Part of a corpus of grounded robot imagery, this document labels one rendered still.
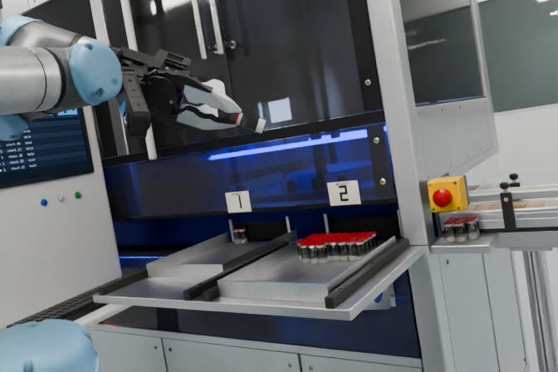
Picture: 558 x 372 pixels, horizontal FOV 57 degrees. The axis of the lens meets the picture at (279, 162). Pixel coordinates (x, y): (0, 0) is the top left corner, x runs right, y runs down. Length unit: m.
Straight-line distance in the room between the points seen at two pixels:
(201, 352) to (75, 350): 1.18
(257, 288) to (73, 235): 0.82
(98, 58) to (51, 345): 0.33
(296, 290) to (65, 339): 0.48
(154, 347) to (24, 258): 0.58
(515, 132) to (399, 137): 4.63
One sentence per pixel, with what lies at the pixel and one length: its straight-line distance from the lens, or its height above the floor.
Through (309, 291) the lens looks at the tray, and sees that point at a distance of 0.96.
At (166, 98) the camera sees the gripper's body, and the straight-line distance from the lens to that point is 0.79.
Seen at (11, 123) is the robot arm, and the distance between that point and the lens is 0.75.
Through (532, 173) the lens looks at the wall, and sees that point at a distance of 5.86.
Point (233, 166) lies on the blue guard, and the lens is 1.47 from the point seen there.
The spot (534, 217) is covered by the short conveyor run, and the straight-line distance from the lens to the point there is 1.30.
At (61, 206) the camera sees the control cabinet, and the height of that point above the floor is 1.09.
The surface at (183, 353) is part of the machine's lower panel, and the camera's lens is 1.83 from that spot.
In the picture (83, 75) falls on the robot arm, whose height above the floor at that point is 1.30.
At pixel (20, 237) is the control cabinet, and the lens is 1.60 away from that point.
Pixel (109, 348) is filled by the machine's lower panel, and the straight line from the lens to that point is 2.12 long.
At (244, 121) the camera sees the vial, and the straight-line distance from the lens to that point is 0.78.
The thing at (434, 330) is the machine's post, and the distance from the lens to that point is 1.32.
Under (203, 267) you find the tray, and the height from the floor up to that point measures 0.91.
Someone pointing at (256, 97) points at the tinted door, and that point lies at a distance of 1.42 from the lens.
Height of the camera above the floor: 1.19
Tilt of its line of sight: 3 degrees down
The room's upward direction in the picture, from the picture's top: 9 degrees counter-clockwise
